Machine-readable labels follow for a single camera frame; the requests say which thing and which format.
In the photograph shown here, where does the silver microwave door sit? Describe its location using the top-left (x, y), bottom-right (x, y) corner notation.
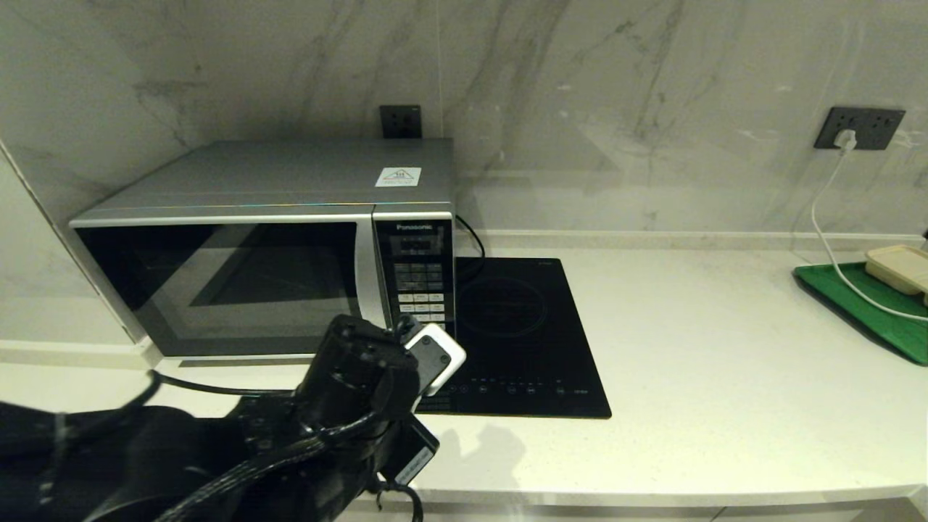
top-left (70, 214), bottom-right (397, 357)

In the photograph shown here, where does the silver Panasonic microwave oven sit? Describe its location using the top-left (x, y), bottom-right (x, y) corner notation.
top-left (69, 139), bottom-right (457, 360)

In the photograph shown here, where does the black induction cooktop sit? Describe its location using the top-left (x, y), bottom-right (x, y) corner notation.
top-left (417, 257), bottom-right (612, 420)

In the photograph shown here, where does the grey cabinet front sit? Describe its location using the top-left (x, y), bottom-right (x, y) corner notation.
top-left (420, 497), bottom-right (921, 522)

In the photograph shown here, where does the green plastic tray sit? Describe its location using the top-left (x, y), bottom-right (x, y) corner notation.
top-left (792, 262), bottom-right (928, 367)

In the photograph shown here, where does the beige lidded container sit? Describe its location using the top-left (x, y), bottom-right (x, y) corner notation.
top-left (863, 245), bottom-right (928, 309)

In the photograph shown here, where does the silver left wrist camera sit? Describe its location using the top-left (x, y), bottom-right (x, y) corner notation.
top-left (402, 323), bottom-right (467, 398)

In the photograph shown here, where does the black power cable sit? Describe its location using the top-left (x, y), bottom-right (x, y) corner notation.
top-left (455, 216), bottom-right (485, 280)

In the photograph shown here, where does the small black wall socket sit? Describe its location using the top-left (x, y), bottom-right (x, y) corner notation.
top-left (380, 106), bottom-right (423, 140)

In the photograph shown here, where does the white power cable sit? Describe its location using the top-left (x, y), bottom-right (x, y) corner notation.
top-left (808, 149), bottom-right (928, 323)

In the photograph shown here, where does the wide black wall socket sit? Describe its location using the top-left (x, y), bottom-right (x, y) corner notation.
top-left (813, 107), bottom-right (906, 152)

